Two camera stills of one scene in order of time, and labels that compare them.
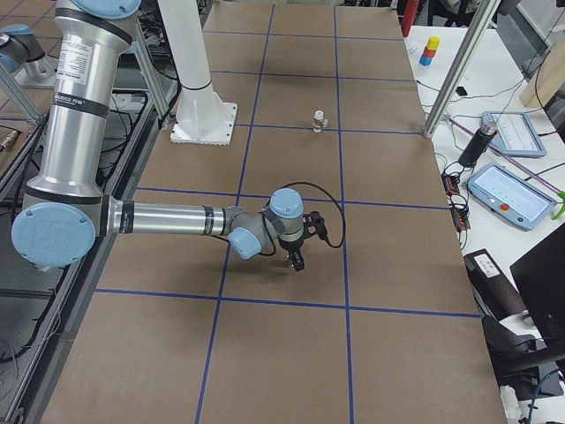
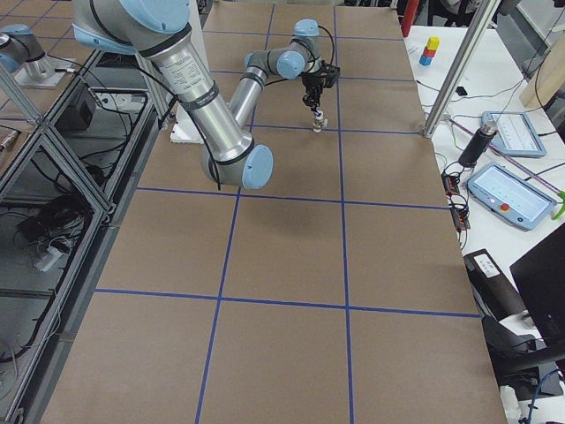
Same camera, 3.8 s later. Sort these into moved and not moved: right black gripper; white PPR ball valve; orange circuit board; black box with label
Moved: right black gripper
Not moved: orange circuit board; black box with label; white PPR ball valve
